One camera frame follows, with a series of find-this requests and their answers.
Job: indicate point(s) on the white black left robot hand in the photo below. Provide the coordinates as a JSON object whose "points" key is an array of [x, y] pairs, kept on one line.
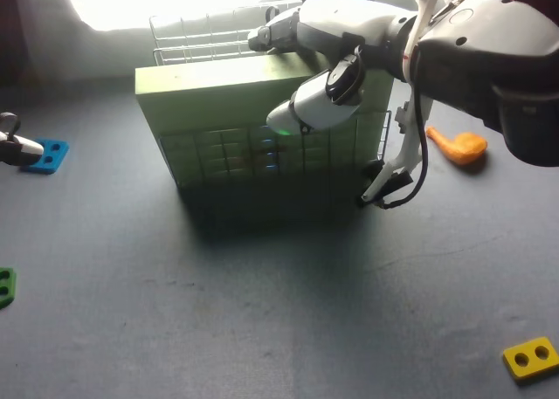
{"points": [[19, 148]]}

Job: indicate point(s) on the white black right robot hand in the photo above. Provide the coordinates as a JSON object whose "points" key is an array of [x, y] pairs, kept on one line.
{"points": [[349, 23]]}

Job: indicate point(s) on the pale green book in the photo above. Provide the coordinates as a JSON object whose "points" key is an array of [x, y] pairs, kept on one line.
{"points": [[209, 98]]}

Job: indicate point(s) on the blue four-hole block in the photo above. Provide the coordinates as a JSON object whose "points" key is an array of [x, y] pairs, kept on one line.
{"points": [[54, 154]]}

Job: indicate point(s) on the green two-hole block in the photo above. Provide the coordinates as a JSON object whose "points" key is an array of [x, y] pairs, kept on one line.
{"points": [[6, 287]]}

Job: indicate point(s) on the orange toy food piece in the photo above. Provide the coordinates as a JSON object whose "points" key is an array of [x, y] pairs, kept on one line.
{"points": [[465, 148]]}

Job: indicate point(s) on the yellow two-hole block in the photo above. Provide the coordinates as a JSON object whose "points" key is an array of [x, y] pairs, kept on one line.
{"points": [[530, 366]]}

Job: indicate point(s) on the wrist camera on white bracket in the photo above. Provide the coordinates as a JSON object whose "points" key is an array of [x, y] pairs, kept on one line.
{"points": [[412, 146]]}

